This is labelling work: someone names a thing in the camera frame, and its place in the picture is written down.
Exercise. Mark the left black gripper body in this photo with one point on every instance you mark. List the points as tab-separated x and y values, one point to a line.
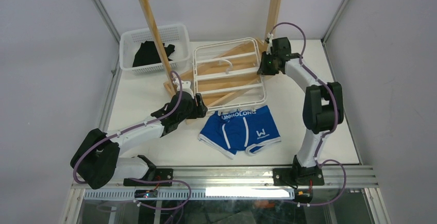
194	110

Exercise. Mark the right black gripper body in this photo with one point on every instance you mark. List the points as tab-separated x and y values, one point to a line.
268	66

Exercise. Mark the white plastic clip hanger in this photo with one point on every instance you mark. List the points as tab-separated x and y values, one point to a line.
225	73

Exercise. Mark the blue boxer underwear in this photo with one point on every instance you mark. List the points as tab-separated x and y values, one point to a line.
248	131

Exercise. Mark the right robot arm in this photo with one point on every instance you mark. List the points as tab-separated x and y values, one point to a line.
322	112

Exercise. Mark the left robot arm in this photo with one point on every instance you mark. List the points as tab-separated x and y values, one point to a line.
98	159

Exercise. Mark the wooden hanger stand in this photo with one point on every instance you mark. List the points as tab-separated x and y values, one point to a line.
153	28

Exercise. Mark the black garment in basket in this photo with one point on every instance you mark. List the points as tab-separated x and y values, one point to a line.
147	54

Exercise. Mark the white perforated plastic basket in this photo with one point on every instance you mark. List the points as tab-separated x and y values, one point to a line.
176	43

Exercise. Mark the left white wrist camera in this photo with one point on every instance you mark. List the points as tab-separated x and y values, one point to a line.
184	86

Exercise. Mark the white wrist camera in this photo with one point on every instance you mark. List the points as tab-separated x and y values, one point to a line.
269	38
184	86

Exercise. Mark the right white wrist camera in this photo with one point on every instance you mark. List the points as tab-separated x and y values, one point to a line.
269	38

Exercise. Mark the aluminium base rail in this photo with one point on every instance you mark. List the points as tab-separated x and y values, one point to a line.
235	182

